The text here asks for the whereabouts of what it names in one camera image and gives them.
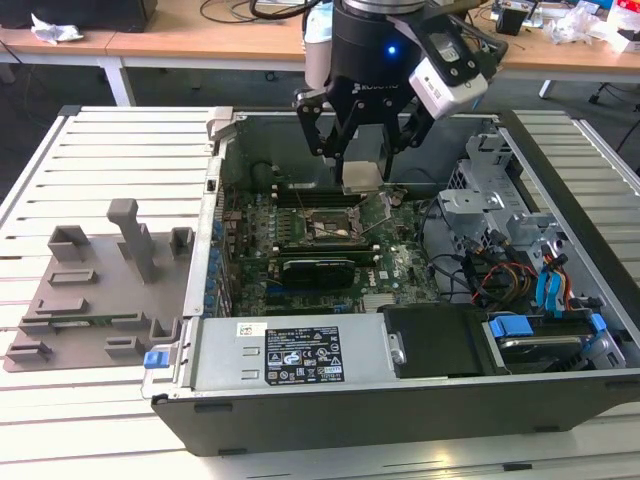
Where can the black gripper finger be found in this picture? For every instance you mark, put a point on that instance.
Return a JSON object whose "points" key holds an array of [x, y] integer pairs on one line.
{"points": [[410, 127], [311, 125]]}

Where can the silver CPU green edge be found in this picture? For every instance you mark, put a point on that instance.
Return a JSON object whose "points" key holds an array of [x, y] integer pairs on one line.
{"points": [[362, 176]]}

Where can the CPU socket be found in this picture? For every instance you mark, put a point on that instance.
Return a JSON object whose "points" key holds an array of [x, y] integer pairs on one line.
{"points": [[327, 222]]}

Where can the black RAM slot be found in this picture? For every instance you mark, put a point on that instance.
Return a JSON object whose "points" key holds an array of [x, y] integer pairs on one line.
{"points": [[325, 246], [310, 200], [325, 254], [310, 189]]}

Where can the silver metal drive cage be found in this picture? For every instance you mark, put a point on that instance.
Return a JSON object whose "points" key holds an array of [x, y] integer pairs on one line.
{"points": [[470, 200]]}

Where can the green motherboard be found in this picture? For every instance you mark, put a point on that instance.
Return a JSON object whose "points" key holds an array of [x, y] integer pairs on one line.
{"points": [[405, 260]]}

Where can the wooden desk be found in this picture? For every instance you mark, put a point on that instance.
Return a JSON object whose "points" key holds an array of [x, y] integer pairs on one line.
{"points": [[15, 40], [200, 40]]}

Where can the small black box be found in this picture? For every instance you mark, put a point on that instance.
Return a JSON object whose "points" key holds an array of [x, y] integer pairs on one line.
{"points": [[511, 22]]}

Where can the black graphics card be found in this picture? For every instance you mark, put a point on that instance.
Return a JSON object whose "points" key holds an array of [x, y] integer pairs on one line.
{"points": [[317, 274]]}

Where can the small silver chipset heatsink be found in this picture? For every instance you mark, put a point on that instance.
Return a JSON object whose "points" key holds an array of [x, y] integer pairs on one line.
{"points": [[377, 301]]}

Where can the clear plastic bags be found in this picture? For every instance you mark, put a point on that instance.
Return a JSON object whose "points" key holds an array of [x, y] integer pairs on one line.
{"points": [[575, 25]]}

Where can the black plastic shroud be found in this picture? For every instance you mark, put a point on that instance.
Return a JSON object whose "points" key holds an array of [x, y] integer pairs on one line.
{"points": [[435, 340]]}

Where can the hard disk in blue carrier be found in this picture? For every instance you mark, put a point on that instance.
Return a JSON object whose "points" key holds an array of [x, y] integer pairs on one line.
{"points": [[510, 327]]}

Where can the silver power supply with label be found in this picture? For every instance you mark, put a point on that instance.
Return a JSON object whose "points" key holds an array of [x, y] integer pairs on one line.
{"points": [[225, 350]]}

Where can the red white cardboard box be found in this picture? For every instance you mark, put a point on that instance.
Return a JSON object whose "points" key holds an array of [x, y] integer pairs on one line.
{"points": [[630, 15]]}

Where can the large black equipment case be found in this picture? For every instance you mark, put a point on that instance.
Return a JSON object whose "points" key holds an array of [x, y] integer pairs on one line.
{"points": [[75, 12]]}

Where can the blue plastic drive clip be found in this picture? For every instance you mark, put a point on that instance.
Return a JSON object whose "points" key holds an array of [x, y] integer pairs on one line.
{"points": [[599, 322]]}

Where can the grey parts rack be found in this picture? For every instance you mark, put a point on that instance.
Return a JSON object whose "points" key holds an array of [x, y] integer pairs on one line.
{"points": [[100, 300]]}

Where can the crumpled white paper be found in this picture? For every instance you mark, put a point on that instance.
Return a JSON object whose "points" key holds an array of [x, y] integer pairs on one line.
{"points": [[52, 30]]}

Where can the blue case latch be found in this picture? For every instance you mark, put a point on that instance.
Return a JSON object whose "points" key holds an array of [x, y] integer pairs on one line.
{"points": [[155, 361]]}

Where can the open black PC case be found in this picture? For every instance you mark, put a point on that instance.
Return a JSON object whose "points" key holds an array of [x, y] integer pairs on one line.
{"points": [[400, 420]]}

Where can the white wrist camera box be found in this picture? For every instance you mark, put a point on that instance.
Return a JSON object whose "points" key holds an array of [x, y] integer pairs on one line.
{"points": [[440, 90]]}

